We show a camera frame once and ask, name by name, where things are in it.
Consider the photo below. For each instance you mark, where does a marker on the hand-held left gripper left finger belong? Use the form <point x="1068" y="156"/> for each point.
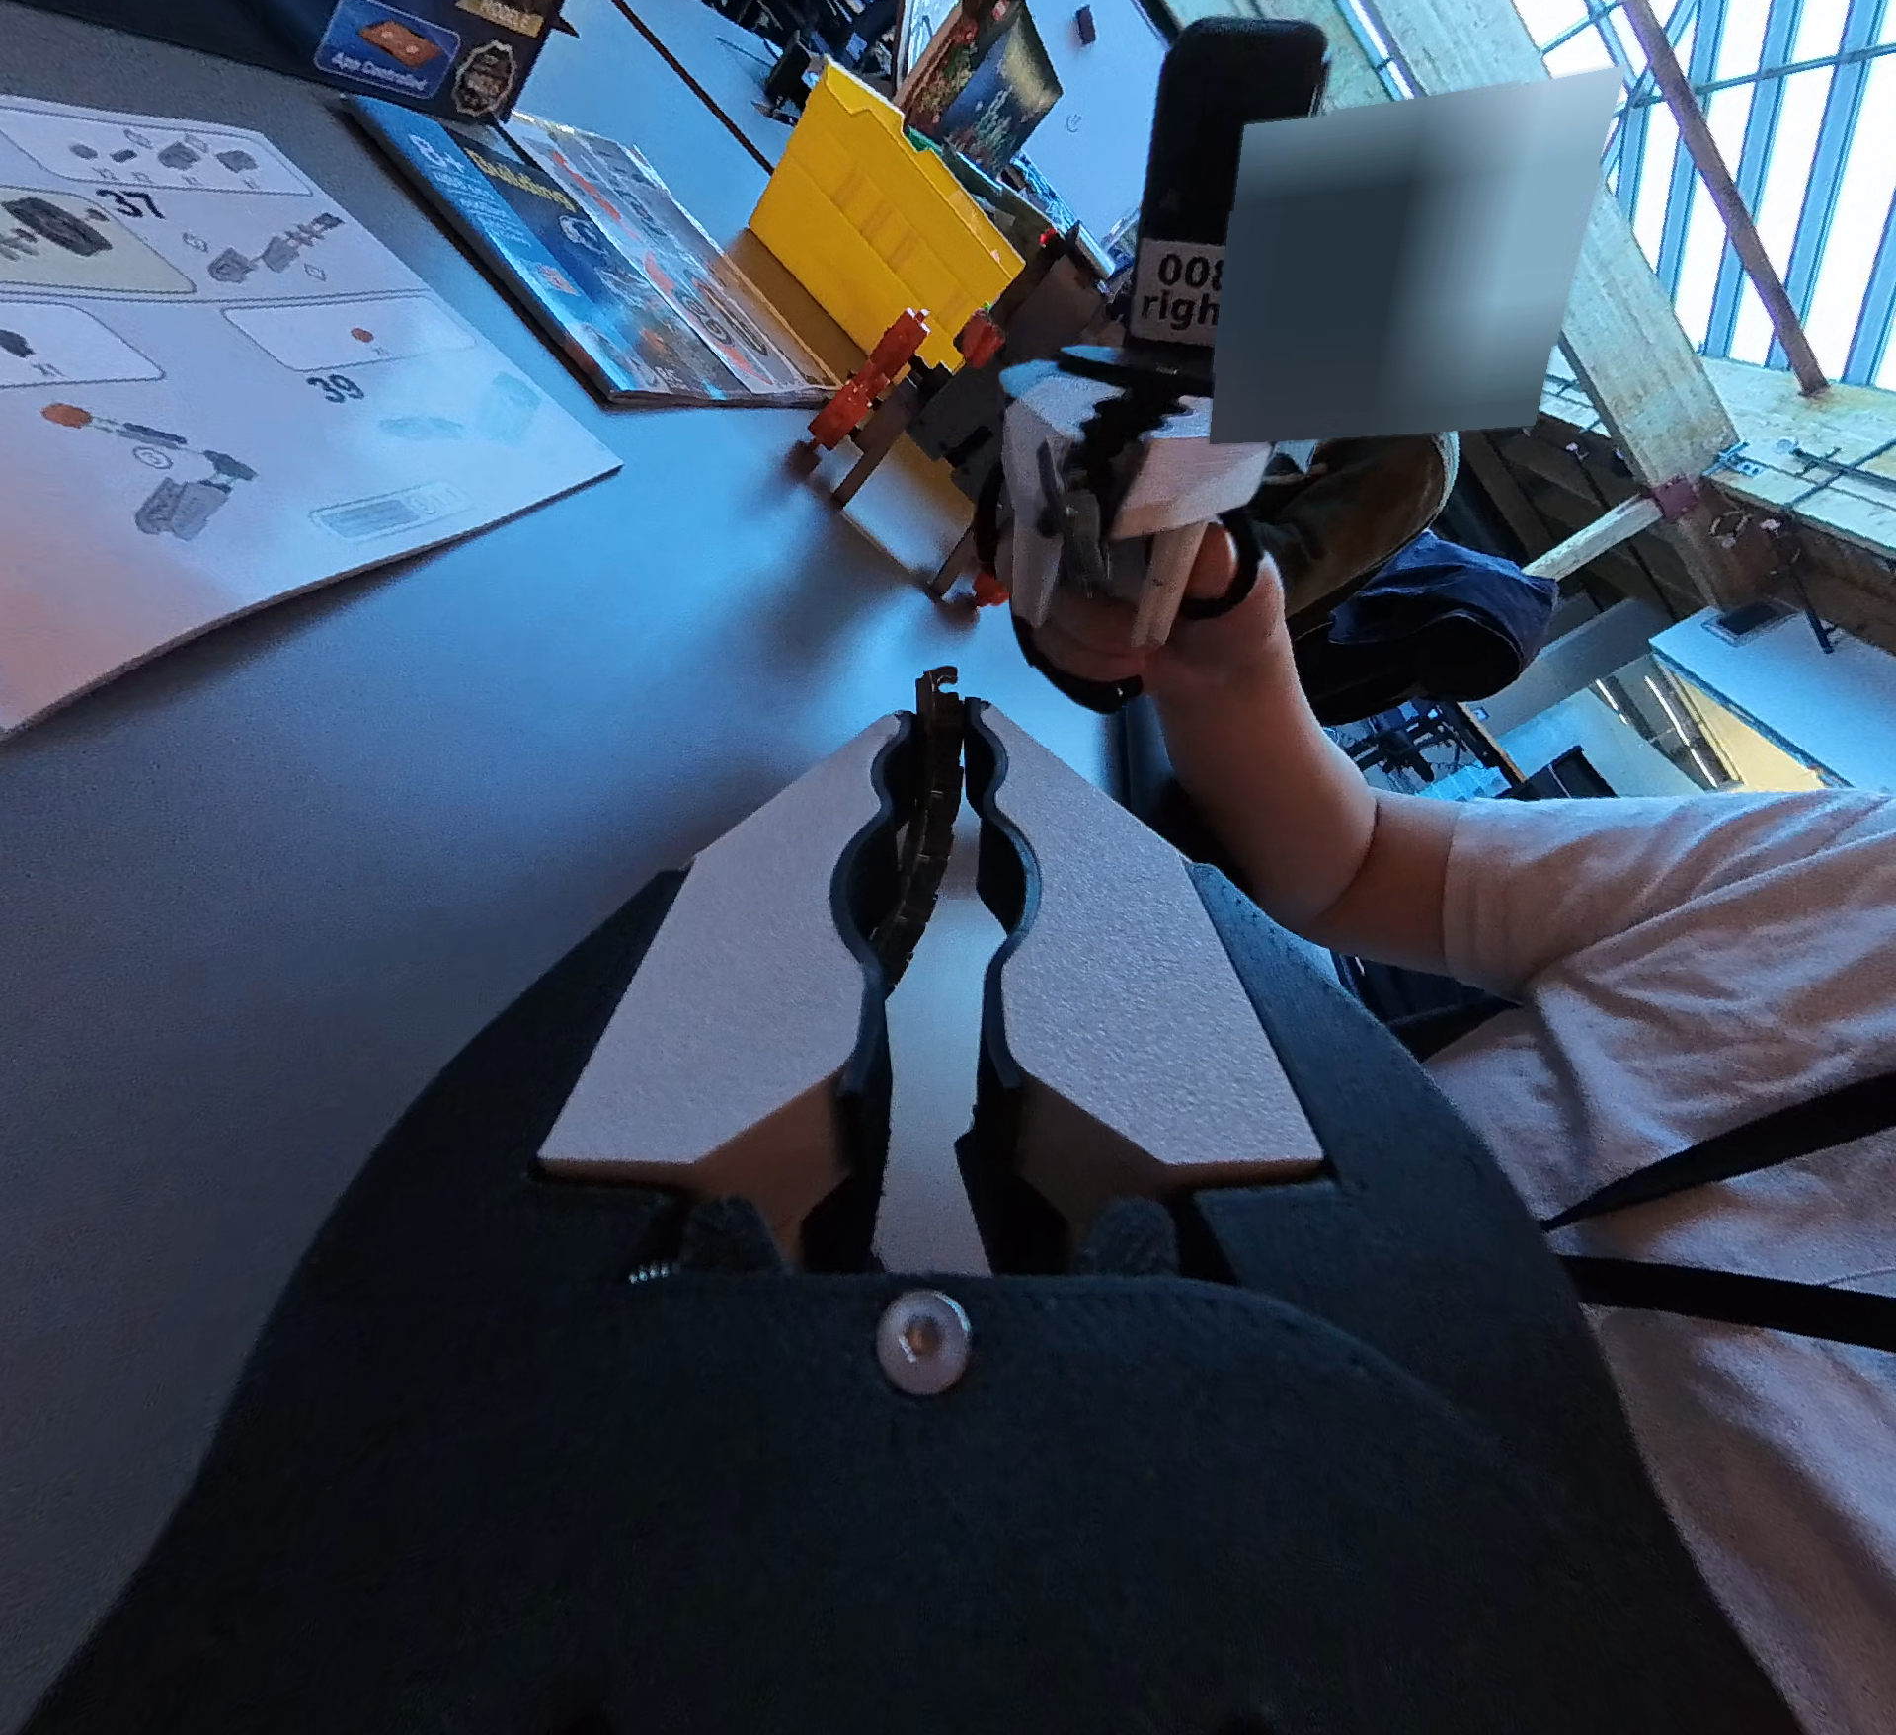
<point x="711" y="1009"/>

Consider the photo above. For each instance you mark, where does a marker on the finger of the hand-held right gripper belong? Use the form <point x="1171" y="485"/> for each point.
<point x="1030" y="431"/>
<point x="1185" y="477"/>

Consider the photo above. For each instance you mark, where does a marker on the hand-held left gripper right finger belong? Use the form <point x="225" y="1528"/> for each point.
<point x="1147" y="1024"/>

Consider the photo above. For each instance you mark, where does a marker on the grey track link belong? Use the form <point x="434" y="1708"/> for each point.
<point x="1070" y="513"/>

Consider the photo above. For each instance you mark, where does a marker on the grey desk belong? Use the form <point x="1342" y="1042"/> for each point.
<point x="444" y="801"/>

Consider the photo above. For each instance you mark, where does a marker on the person's right hand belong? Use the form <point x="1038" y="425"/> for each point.
<point x="1215" y="646"/>

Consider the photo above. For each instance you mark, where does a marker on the grey orange toy robot model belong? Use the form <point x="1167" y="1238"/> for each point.
<point x="948" y="403"/>

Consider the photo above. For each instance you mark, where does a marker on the white board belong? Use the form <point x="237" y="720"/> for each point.
<point x="1111" y="62"/>

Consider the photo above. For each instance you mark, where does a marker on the dark printed toy box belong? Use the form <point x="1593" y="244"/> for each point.
<point x="984" y="76"/>

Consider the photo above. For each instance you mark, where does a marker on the yellow plastic bin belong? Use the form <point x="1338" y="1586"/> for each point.
<point x="874" y="210"/>

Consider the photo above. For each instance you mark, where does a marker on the flat blue printed box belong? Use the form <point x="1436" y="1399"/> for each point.
<point x="592" y="254"/>

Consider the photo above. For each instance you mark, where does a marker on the person's pale shirt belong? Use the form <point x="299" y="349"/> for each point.
<point x="1703" y="1024"/>

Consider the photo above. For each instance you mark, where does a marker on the open instruction booklet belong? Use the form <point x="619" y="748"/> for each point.
<point x="221" y="403"/>

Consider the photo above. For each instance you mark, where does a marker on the wooden post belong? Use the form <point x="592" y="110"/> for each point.
<point x="1629" y="327"/>

